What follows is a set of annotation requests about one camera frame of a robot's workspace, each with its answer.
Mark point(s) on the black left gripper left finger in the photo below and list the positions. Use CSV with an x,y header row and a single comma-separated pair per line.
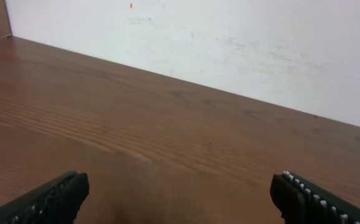
x,y
57,201

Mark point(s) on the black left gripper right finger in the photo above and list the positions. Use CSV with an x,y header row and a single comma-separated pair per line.
x,y
301,201

